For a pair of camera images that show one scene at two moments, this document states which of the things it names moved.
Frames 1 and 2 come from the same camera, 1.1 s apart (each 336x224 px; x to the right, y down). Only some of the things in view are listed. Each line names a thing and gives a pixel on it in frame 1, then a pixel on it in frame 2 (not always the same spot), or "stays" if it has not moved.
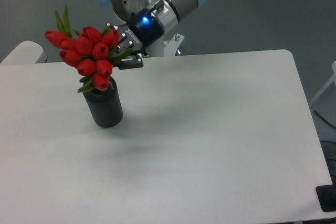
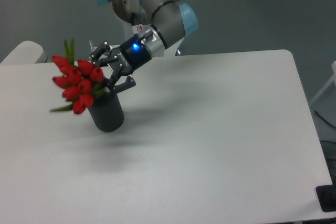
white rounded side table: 26,52 stays
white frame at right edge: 333,67 stays
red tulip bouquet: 92,52 to 80,82
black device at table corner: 326,195 stays
